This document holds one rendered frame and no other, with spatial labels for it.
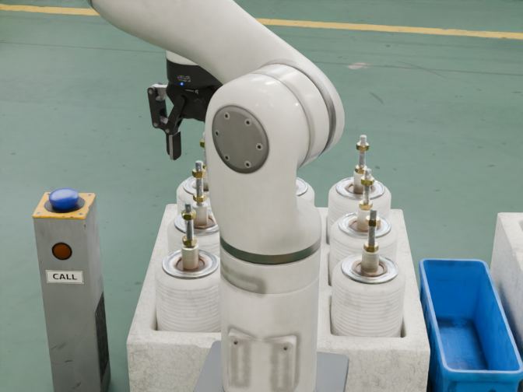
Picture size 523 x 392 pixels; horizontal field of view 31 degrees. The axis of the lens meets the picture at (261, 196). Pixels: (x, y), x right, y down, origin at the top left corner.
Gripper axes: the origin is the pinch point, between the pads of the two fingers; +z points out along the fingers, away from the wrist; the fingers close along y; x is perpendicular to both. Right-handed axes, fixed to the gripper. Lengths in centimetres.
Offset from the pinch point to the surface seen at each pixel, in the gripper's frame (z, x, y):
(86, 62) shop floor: 36, 116, -98
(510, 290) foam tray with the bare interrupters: 24, 22, 42
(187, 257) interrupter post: 9.1, -12.1, 4.5
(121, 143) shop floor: 36, 69, -57
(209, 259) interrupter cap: 10.4, -9.2, 6.3
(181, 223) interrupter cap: 10.4, -1.9, -1.8
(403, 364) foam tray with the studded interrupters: 20.2, -8.0, 33.2
